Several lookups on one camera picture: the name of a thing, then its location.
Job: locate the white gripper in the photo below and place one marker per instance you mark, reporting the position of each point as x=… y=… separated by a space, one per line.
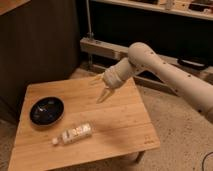
x=114 y=77

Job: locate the clear plastic bottle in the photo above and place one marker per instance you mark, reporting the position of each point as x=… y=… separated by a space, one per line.
x=73 y=134

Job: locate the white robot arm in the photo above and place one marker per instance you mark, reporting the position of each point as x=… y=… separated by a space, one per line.
x=201 y=102

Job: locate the black ceramic bowl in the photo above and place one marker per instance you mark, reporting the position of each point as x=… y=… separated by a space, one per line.
x=46 y=111

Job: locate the metal pole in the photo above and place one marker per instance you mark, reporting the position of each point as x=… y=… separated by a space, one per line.
x=90 y=32

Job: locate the wooden table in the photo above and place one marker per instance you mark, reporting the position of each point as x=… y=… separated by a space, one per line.
x=120 y=125

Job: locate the wooden shelf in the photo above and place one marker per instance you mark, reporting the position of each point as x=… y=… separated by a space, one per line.
x=200 y=9

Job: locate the black case handle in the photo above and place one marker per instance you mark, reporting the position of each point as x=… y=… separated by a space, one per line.
x=192 y=65

